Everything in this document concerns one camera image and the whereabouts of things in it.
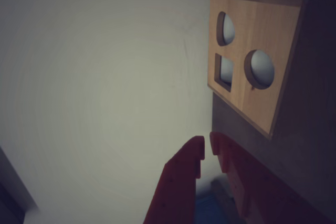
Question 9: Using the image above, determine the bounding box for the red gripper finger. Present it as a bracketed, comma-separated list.
[143, 135, 205, 224]
[209, 131, 336, 224]

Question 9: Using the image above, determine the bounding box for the wooden shape sorter box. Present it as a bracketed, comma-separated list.
[212, 0, 336, 219]
[207, 0, 336, 141]

